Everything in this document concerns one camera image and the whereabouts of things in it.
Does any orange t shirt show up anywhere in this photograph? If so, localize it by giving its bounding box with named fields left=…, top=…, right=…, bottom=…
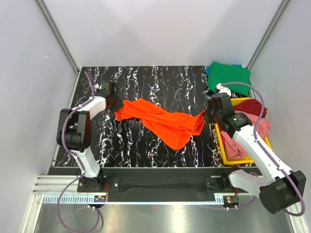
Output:
left=115, top=98, right=205, bottom=150

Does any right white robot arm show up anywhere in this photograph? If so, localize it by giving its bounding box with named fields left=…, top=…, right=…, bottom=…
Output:
left=205, top=93, right=306, bottom=216

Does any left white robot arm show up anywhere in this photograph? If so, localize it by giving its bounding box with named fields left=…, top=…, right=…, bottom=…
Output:
left=56, top=81, right=123, bottom=192

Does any dark red t shirt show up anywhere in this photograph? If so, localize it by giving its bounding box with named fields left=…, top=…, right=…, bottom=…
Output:
left=234, top=99, right=262, bottom=117

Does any folded green t shirt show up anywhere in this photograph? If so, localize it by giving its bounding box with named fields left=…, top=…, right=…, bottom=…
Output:
left=207, top=62, right=251, bottom=92

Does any pink t shirt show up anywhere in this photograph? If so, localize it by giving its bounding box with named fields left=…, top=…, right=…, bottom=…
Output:
left=220, top=119, right=272, bottom=160

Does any yellow plastic bin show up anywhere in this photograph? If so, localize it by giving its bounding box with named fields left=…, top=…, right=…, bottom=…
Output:
left=215, top=98, right=271, bottom=166

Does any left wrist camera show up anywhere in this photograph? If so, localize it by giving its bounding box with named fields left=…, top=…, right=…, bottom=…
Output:
left=94, top=81, right=118, bottom=95

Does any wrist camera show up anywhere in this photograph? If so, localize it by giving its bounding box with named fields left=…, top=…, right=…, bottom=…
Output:
left=94, top=81, right=118, bottom=95
left=216, top=83, right=232, bottom=97

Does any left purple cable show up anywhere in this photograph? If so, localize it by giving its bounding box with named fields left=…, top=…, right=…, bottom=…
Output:
left=57, top=70, right=104, bottom=233

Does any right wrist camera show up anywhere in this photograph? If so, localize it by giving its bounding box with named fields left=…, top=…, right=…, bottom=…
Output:
left=216, top=83, right=232, bottom=97

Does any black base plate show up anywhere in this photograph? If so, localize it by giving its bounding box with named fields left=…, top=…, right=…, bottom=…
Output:
left=77, top=167, right=258, bottom=203

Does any aluminium frame rail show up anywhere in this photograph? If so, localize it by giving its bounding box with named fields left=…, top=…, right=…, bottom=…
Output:
left=21, top=0, right=81, bottom=233

